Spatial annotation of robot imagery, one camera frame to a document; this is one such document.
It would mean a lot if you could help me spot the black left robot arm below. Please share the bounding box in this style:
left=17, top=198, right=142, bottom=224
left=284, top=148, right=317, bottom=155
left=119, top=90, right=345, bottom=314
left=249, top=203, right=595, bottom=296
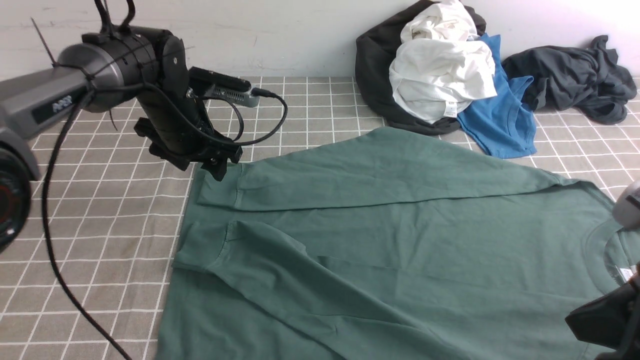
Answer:
left=1, top=26, right=252, bottom=249

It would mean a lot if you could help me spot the dark grey crumpled shirt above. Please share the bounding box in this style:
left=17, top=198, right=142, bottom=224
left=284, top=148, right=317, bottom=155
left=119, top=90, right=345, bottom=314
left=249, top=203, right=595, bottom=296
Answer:
left=502, top=35, right=637, bottom=125

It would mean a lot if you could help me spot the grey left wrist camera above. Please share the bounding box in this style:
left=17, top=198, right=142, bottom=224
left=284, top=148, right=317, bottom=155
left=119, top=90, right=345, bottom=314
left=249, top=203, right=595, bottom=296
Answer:
left=188, top=66, right=259, bottom=108

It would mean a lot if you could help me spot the green long-sleeved shirt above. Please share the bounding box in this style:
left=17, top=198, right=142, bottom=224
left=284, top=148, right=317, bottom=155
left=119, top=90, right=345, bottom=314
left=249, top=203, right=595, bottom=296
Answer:
left=155, top=127, right=639, bottom=360

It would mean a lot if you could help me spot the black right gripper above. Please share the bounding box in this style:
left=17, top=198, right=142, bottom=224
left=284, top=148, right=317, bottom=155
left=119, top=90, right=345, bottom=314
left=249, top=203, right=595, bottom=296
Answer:
left=565, top=274, right=640, bottom=360

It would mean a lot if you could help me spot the blue t-shirt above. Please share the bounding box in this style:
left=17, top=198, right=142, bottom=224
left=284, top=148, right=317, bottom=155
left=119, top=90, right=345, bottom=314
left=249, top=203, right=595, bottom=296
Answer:
left=457, top=34, right=537, bottom=159

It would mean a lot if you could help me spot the grey checkered tablecloth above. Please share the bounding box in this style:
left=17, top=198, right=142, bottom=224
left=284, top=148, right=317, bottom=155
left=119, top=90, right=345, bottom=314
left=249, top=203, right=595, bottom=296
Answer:
left=0, top=77, right=640, bottom=360

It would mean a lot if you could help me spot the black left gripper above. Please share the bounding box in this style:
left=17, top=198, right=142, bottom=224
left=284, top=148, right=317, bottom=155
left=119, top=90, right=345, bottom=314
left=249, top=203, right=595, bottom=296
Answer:
left=134, top=75, right=243, bottom=182

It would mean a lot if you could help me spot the black garment in pile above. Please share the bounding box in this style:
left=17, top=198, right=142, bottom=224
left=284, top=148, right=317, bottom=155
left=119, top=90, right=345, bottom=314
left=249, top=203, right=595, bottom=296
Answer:
left=355, top=0, right=486, bottom=136

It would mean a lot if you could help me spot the white crumpled shirt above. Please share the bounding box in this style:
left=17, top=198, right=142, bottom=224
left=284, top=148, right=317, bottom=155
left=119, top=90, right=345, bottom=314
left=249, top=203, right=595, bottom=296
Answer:
left=389, top=0, right=498, bottom=124

